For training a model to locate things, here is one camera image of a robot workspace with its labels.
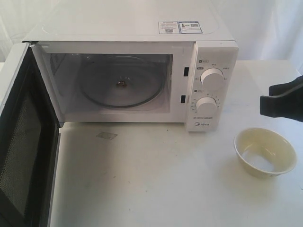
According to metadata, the cream ceramic bowl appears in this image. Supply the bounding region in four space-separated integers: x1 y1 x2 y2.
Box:
233 128 297 179

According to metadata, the glass microwave turntable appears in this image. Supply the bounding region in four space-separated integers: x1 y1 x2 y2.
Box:
80 55 166 108

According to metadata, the white microwave oven body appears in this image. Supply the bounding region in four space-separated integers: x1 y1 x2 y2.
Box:
23 0 239 131

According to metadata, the upper white control knob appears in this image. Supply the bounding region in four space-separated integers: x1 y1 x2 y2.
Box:
200 68 224 87

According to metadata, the white control knob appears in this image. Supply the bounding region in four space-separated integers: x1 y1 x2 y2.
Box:
196 97 217 115
200 68 224 87

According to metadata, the lower white control knob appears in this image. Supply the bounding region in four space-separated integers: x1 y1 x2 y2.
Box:
196 97 217 115

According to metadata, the right blue warning sticker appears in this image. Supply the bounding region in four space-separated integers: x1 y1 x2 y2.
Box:
178 21 203 34

